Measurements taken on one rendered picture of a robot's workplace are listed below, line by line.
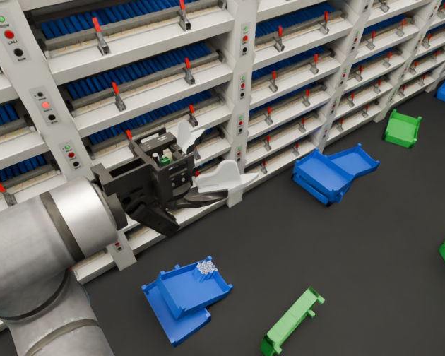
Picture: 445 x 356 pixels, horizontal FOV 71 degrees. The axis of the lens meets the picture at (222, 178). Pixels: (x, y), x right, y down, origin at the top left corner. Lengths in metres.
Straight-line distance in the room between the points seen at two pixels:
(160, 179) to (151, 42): 0.71
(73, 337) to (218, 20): 0.99
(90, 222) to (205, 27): 0.86
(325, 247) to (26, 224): 1.62
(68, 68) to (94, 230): 0.67
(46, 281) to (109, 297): 1.32
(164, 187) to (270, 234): 1.45
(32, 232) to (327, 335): 1.45
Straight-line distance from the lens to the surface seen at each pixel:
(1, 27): 0.92
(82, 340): 0.43
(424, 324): 1.85
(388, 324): 1.77
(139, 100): 1.13
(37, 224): 0.37
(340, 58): 1.82
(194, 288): 1.58
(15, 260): 0.37
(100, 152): 1.23
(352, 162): 2.30
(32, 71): 0.97
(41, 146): 1.09
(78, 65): 0.99
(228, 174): 0.42
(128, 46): 1.03
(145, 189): 0.41
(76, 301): 0.46
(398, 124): 2.77
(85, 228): 0.37
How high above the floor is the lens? 1.54
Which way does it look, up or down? 49 degrees down
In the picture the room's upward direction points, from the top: straight up
